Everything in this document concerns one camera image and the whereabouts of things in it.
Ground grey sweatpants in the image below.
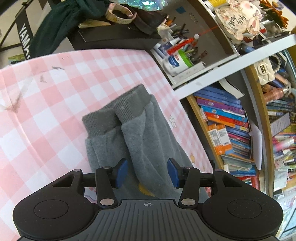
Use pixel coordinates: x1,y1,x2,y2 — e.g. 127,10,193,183
82,84,192,201

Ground lower orange white box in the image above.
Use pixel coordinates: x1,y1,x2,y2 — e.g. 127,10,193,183
207,123,225,156

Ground orange white box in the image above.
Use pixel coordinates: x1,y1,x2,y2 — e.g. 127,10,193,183
216,124,233,155
207,123,225,156

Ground upper orange white box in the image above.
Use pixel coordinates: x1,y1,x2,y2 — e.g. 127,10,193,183
216,124,233,155

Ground row of leaning books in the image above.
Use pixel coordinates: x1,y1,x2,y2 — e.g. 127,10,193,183
193,85,257,180

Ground white tablet on books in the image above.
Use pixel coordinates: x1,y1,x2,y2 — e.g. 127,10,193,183
249,120,262,170

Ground wooden bookshelf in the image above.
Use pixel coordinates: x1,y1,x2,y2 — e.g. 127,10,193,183
186,64,276,197

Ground pink cartoon desk mat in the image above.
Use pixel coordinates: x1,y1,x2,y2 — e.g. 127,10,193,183
1,50,212,240

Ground white jar green lid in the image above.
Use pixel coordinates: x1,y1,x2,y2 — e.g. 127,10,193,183
163,50,193,77

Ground white quilted handbag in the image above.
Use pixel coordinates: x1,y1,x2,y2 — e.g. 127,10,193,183
253,54,281,85

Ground red bottle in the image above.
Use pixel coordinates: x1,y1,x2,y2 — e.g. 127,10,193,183
167,34,200,55

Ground pink wristwatch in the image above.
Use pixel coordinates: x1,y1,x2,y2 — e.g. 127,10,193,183
105,3,137,25

